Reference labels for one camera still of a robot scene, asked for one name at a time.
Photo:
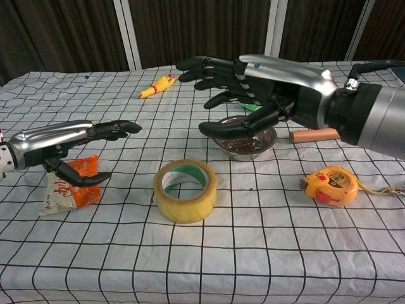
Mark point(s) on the white partition post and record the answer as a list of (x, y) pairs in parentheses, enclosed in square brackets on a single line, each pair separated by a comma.
[(275, 28), (360, 28), (128, 31)]

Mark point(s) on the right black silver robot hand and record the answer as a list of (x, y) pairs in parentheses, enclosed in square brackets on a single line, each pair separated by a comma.
[(284, 76)]

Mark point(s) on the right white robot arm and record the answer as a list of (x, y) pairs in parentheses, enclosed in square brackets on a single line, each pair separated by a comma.
[(379, 117)]

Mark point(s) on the yellow tape measure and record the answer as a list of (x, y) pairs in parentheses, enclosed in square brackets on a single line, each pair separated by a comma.
[(335, 187)]

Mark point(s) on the round metal bowl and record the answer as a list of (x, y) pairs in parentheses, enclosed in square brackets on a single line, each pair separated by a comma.
[(250, 152)]

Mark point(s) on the yellowish packing tape roll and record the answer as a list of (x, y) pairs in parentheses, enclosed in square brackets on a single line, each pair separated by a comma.
[(190, 206)]

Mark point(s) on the green foil packet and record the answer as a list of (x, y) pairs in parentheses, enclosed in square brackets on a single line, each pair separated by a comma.
[(251, 107)]

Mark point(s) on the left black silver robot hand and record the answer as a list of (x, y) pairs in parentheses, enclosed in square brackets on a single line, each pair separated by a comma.
[(47, 136)]

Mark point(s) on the dark granular contents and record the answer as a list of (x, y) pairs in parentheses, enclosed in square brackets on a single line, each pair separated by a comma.
[(240, 145)]

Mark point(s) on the wooden stick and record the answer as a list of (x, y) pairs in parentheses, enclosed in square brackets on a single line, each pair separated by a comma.
[(310, 135)]

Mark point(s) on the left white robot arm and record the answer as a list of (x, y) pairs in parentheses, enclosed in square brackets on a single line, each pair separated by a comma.
[(4, 158)]

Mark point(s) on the blue padded table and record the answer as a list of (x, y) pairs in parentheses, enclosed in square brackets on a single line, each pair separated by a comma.
[(399, 74)]

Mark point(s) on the yellow rubber chicken toy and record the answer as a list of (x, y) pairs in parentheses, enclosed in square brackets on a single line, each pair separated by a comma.
[(158, 87)]

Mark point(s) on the orange white snack bag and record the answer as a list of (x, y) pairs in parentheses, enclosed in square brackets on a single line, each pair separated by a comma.
[(85, 196)]

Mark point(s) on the white black grid tablecloth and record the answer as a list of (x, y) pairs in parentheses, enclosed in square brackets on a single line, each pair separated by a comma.
[(202, 259)]

